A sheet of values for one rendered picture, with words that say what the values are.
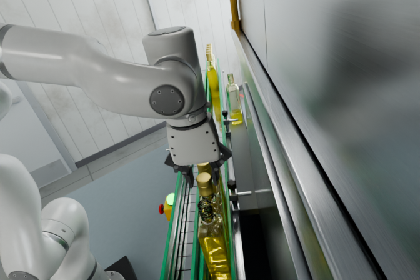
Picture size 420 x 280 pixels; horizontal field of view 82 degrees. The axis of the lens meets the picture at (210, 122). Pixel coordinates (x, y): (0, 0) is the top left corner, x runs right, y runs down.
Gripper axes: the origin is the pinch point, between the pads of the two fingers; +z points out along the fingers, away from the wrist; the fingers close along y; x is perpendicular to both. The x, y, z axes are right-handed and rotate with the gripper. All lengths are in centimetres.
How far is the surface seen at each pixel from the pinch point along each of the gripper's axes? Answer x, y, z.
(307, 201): 28.2, -13.0, -22.8
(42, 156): -167, 206, 100
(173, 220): -5.3, 12.7, 20.6
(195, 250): 4.7, 5.3, 20.3
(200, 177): -0.2, 0.5, 0.5
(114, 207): -47, 61, 59
